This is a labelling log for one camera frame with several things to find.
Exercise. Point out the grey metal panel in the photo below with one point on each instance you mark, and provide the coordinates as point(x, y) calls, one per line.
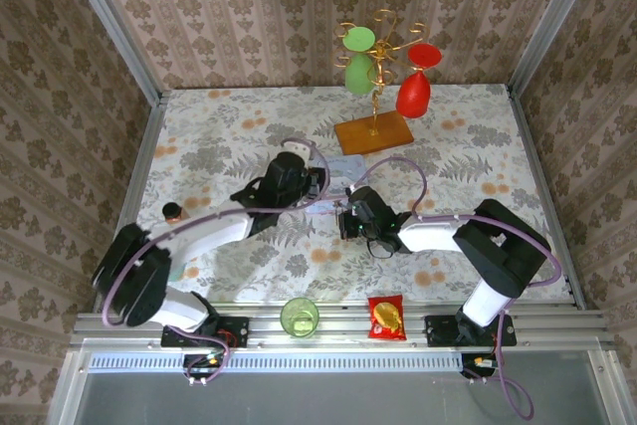
point(323, 397)

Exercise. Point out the green wine glass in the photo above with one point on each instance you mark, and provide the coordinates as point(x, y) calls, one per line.
point(358, 76)

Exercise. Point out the blue cartoon tin box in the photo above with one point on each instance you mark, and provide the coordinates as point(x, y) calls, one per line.
point(348, 166)

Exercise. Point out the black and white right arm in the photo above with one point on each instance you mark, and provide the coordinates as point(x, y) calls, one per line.
point(497, 246)

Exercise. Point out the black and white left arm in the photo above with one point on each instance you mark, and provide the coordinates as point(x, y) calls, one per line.
point(214, 231)

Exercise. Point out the red snack packet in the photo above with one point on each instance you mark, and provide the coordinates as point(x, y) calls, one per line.
point(386, 318)

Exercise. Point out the black connector board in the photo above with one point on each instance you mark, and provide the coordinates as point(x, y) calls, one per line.
point(199, 362)
point(478, 362)

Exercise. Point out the aluminium frame rail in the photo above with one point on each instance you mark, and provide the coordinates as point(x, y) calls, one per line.
point(343, 325)

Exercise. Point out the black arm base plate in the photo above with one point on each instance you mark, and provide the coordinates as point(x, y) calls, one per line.
point(234, 333)
point(438, 333)

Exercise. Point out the floral tablecloth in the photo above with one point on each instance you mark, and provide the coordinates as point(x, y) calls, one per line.
point(224, 121)

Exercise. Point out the black capped small bottle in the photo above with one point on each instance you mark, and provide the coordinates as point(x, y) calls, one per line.
point(172, 211)

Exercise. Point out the green translucent cup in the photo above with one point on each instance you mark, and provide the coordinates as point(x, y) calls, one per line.
point(299, 318)

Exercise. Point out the red wine glass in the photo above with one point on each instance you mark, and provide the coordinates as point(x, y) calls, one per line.
point(413, 94)

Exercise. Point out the aluminium frame post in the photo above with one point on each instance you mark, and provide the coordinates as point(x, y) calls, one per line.
point(114, 27)
point(552, 27)

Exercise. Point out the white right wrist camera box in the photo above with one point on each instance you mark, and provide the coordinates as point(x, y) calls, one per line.
point(352, 192)

